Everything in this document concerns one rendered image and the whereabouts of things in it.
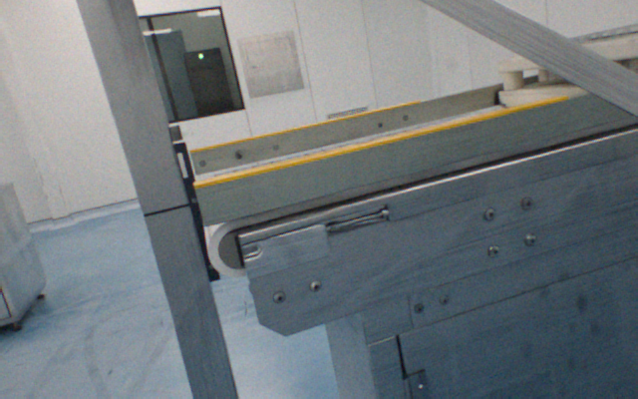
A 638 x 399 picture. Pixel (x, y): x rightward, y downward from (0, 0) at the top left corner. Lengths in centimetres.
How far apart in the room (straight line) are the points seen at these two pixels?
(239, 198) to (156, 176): 30
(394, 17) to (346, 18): 65
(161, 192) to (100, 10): 23
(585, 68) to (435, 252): 19
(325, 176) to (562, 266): 31
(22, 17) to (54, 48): 37
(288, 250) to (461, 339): 25
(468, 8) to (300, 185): 19
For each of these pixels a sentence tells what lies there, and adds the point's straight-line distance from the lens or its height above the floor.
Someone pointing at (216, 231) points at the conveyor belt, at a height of 94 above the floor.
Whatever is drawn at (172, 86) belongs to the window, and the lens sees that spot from 563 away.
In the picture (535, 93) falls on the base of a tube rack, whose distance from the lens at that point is 71.
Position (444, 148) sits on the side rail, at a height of 96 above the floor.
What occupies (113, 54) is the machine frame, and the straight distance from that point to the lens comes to 65.
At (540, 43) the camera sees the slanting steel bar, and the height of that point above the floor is 103.
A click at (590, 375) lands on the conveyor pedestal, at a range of 69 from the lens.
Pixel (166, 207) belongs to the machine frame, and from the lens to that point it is 66.
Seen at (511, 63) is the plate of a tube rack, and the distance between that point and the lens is 74.
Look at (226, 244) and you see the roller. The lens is 38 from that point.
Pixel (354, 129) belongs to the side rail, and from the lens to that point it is 67.
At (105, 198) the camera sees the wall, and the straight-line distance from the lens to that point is 577.
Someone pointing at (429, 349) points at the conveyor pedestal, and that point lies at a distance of 54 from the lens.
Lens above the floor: 104
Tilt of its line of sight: 13 degrees down
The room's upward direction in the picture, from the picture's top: 11 degrees counter-clockwise
